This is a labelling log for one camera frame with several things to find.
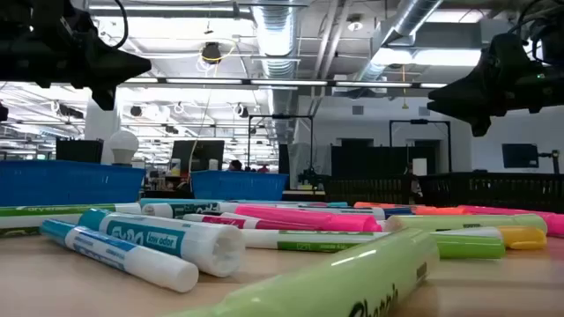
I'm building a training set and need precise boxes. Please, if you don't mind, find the orange highlighter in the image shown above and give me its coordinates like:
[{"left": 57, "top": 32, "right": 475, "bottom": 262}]
[{"left": 353, "top": 201, "right": 471, "bottom": 217}]

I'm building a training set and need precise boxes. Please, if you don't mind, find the blue plastic mesh basket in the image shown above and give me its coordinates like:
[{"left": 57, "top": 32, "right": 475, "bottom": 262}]
[
  {"left": 0, "top": 159, "right": 146, "bottom": 207},
  {"left": 190, "top": 170, "right": 290, "bottom": 202}
]

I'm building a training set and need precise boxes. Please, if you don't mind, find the long ceiling light bar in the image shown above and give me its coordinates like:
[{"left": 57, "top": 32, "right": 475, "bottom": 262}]
[{"left": 118, "top": 77, "right": 449, "bottom": 89}]

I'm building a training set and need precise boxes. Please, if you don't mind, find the black plastic mesh basket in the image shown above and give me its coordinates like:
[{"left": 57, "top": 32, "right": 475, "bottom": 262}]
[
  {"left": 323, "top": 175, "right": 415, "bottom": 206},
  {"left": 418, "top": 172, "right": 564, "bottom": 212}
]

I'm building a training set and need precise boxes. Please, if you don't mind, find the black partition screen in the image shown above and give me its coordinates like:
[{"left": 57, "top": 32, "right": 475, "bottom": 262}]
[{"left": 330, "top": 138, "right": 438, "bottom": 178}]

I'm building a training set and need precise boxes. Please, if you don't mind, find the white building column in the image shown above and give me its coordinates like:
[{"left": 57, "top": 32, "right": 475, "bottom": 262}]
[{"left": 84, "top": 94, "right": 121, "bottom": 165}]

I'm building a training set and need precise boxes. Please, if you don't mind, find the black computer monitor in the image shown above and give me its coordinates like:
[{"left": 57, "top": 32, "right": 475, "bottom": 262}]
[
  {"left": 171, "top": 139, "right": 226, "bottom": 173},
  {"left": 56, "top": 138, "right": 105, "bottom": 165}
]

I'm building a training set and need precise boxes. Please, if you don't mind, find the silver ventilation duct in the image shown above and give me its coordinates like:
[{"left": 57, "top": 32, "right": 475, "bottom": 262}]
[
  {"left": 251, "top": 0, "right": 301, "bottom": 144},
  {"left": 352, "top": 0, "right": 444, "bottom": 83}
]

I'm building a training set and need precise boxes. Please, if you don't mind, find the black ceiling camera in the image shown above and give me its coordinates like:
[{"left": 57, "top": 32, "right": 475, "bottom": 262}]
[{"left": 201, "top": 41, "right": 223, "bottom": 65}]

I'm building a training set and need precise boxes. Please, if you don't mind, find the thin teal Expo marker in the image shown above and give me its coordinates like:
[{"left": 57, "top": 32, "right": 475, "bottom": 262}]
[{"left": 39, "top": 218, "right": 200, "bottom": 294}]

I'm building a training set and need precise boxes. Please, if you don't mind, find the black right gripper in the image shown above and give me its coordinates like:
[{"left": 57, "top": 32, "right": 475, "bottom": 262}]
[{"left": 427, "top": 33, "right": 545, "bottom": 137}]

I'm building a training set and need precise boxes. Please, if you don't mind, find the green cap Expo marker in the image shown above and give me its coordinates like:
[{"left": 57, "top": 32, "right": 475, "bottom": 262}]
[{"left": 241, "top": 228, "right": 507, "bottom": 260}]

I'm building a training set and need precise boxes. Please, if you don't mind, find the green label Expo marker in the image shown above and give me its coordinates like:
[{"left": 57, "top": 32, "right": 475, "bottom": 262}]
[{"left": 0, "top": 202, "right": 143, "bottom": 239}]

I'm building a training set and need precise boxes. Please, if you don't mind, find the pink highlighter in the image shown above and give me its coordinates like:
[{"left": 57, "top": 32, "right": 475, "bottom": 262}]
[
  {"left": 234, "top": 204, "right": 383, "bottom": 233},
  {"left": 457, "top": 203, "right": 564, "bottom": 238}
]

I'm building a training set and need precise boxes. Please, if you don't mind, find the dark green Expo marker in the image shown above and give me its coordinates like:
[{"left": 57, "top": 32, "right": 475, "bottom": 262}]
[{"left": 140, "top": 201, "right": 224, "bottom": 220}]

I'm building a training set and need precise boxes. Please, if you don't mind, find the light green Sharpie highlighter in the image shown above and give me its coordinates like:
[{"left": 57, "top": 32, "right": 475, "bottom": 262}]
[
  {"left": 384, "top": 213, "right": 549, "bottom": 234},
  {"left": 165, "top": 226, "right": 441, "bottom": 317}
]

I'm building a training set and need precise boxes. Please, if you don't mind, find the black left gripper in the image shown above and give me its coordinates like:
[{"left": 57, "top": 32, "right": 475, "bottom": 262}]
[{"left": 52, "top": 0, "right": 152, "bottom": 111}]

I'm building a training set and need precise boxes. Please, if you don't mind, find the red Expo marker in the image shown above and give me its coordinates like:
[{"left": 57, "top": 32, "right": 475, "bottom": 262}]
[{"left": 182, "top": 212, "right": 325, "bottom": 232}]

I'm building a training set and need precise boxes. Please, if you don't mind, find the dark wall screen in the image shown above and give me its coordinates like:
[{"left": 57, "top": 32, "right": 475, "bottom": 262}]
[{"left": 501, "top": 143, "right": 539, "bottom": 169}]

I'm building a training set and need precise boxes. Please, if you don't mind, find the yellow cap white marker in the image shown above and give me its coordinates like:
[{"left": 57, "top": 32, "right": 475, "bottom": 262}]
[{"left": 434, "top": 225, "right": 548, "bottom": 251}]

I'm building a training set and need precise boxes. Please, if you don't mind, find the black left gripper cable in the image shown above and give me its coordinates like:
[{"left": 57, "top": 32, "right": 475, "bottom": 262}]
[{"left": 112, "top": 0, "right": 130, "bottom": 49}]

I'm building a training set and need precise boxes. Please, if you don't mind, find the thick teal Expo marker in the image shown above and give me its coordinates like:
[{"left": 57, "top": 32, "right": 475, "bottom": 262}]
[{"left": 78, "top": 208, "right": 246, "bottom": 278}]

